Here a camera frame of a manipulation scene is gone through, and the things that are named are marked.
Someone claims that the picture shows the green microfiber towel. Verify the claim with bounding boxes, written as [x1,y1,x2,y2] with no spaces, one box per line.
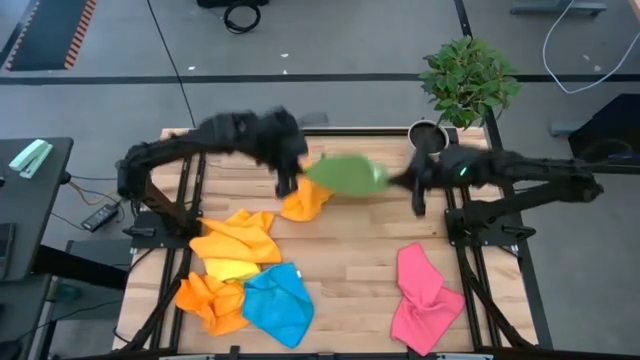
[305,153,392,197]

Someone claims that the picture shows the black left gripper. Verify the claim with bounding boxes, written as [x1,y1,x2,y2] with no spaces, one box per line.
[249,106,309,199]

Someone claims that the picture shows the long black floor cable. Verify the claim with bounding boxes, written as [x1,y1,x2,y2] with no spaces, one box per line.
[146,0,197,129]

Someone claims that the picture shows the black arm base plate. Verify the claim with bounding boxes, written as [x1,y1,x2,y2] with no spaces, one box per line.
[122,209,204,250]
[444,207,537,247]

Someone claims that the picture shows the white floor cable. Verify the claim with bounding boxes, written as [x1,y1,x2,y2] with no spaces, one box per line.
[542,0,640,95]

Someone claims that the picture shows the black aluminium table frame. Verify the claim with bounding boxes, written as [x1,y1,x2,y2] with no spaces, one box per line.
[112,127,554,360]

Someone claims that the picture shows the coiled black floor cable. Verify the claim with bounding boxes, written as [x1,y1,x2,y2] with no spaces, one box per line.
[223,2,262,35]

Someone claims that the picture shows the black cabinet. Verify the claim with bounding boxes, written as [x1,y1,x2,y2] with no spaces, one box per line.
[568,93,640,176]

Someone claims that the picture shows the yellow microfiber towel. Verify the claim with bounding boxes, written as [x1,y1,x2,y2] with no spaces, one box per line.
[202,257,262,284]

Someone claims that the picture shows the green plant in white pot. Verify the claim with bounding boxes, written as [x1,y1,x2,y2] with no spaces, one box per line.
[406,34,523,157]

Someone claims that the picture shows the black desk foot bar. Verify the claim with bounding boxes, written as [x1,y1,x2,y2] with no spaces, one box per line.
[32,239,132,292]

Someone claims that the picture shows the yellow cable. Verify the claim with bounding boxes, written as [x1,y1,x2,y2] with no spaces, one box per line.
[67,179,124,207]

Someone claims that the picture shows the short grey furniture foot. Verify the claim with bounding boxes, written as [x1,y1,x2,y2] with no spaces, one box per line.
[549,119,576,139]

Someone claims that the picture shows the mint green stapler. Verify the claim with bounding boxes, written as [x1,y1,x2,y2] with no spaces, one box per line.
[8,138,55,180]

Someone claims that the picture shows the pink microfiber towel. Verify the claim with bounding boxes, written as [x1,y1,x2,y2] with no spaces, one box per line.
[389,242,466,357]

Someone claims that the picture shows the long grey desk foot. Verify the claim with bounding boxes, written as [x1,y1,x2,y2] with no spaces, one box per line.
[509,0,609,16]

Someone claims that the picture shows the black orange-striped floor mat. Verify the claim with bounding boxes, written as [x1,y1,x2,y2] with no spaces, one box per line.
[3,0,99,71]

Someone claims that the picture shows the blue microfiber towel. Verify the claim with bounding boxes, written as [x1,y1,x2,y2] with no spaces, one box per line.
[242,262,315,350]

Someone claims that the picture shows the orange microfiber towel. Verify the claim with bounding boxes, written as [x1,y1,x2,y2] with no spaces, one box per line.
[188,208,284,265]
[279,172,335,223]
[174,271,251,337]

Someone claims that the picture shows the black power adapter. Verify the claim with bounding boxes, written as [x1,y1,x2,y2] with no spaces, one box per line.
[80,203,120,233]

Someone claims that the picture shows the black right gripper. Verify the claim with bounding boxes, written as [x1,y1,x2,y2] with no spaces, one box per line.
[389,133,454,217]

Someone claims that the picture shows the black side desk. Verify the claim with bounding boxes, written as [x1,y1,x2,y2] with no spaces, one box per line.
[0,137,75,284]

